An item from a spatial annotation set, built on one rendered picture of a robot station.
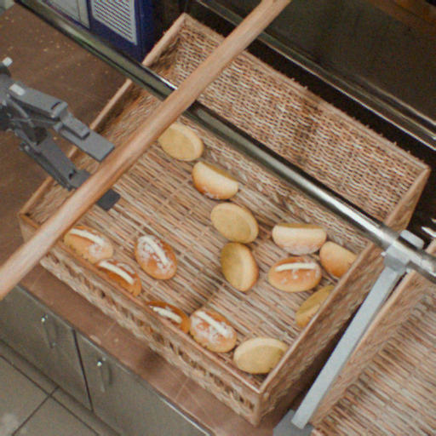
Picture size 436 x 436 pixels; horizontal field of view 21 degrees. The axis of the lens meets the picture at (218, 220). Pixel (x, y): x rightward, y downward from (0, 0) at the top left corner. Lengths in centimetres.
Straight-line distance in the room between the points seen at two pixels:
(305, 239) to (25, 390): 88
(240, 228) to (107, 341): 32
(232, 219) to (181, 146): 20
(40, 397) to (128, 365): 65
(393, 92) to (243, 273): 43
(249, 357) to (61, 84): 74
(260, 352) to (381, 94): 49
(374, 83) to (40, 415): 118
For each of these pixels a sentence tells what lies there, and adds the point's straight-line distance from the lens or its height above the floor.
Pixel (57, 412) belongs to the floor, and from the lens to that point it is 269.
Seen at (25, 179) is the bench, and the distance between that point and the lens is 229.
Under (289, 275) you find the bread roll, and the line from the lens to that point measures 210.
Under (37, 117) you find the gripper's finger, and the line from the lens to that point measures 155.
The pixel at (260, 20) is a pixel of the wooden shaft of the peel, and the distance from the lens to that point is 169.
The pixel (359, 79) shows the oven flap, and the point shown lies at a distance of 195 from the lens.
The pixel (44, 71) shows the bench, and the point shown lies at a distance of 244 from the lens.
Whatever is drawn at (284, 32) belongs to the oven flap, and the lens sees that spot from 200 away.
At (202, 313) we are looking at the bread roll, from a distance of 205.
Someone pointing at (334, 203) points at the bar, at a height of 117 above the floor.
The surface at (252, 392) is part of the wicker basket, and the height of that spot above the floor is 72.
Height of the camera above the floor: 249
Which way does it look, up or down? 59 degrees down
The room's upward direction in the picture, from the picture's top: 1 degrees clockwise
